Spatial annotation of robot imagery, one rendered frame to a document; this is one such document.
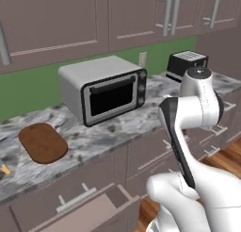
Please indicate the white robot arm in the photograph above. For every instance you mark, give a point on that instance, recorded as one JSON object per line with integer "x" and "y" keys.
{"x": 200, "y": 103}

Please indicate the brown wooden cutting board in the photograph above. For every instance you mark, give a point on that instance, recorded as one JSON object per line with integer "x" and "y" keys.
{"x": 42, "y": 143}

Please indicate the black glass toaster oven door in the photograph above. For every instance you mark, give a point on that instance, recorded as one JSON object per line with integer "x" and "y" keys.
{"x": 109, "y": 99}

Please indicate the grey toaster oven knob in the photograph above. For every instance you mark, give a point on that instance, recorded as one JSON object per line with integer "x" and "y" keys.
{"x": 142, "y": 88}
{"x": 141, "y": 100}
{"x": 143, "y": 74}

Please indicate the taupe drawer front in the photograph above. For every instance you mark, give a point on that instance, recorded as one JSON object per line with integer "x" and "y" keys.
{"x": 47, "y": 191}
{"x": 144, "y": 154}
{"x": 141, "y": 184}

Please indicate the silver toaster oven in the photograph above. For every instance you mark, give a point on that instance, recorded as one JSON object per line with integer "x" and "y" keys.
{"x": 94, "y": 69}

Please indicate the black toaster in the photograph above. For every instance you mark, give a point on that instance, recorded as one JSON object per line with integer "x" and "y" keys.
{"x": 182, "y": 64}

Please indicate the open taupe drawer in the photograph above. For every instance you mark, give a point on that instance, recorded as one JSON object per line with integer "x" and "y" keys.
{"x": 94, "y": 210}

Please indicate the small yellow object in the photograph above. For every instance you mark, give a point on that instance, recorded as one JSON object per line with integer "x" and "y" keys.
{"x": 4, "y": 170}

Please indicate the white wall outlet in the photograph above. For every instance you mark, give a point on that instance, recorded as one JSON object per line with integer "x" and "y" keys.
{"x": 142, "y": 59}

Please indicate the wide taupe wall cupboard door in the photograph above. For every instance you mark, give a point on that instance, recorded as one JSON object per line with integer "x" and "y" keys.
{"x": 53, "y": 19}

